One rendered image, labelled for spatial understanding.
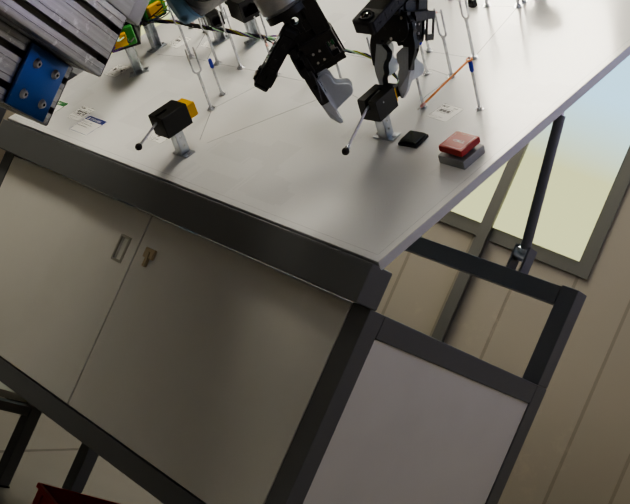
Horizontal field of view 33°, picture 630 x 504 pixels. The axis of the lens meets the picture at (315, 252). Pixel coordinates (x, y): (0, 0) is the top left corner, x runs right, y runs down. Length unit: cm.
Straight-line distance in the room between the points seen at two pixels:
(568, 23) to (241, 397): 97
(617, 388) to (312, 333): 226
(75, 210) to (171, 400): 55
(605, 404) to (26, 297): 222
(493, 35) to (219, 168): 61
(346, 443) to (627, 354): 224
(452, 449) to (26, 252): 100
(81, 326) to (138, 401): 25
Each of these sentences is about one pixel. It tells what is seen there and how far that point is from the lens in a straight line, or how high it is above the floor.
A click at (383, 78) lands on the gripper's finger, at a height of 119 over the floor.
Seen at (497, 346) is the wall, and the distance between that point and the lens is 387.
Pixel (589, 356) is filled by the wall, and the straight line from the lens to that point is 385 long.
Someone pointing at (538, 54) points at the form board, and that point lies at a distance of 207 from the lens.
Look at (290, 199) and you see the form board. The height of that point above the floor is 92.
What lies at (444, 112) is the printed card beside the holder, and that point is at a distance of 194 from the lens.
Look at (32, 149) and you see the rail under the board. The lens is 238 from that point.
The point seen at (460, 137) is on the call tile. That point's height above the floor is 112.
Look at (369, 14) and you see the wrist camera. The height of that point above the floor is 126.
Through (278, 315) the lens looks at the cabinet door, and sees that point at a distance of 175.
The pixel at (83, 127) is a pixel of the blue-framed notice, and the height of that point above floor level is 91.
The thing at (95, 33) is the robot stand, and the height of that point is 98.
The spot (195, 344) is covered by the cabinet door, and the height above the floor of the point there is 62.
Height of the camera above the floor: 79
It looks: 2 degrees up
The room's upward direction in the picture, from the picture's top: 24 degrees clockwise
